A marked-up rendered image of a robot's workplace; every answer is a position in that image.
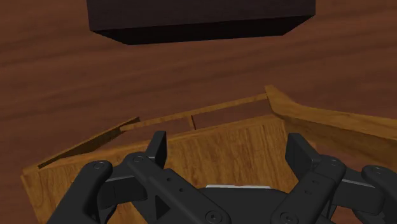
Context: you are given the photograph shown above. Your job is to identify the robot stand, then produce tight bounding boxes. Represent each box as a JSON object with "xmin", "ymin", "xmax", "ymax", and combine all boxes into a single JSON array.
[{"xmin": 86, "ymin": 0, "xmax": 316, "ymax": 46}]

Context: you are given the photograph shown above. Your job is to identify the wooden chair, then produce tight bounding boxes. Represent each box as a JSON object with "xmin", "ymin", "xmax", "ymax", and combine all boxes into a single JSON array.
[{"xmin": 20, "ymin": 84, "xmax": 397, "ymax": 224}]

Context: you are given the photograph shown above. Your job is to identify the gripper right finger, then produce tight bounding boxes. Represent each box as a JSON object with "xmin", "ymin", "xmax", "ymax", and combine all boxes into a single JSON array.
[{"xmin": 270, "ymin": 132, "xmax": 397, "ymax": 224}]

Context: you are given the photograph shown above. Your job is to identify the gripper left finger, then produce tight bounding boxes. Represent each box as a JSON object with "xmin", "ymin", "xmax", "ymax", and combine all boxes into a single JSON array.
[{"xmin": 46, "ymin": 130, "xmax": 232, "ymax": 224}]

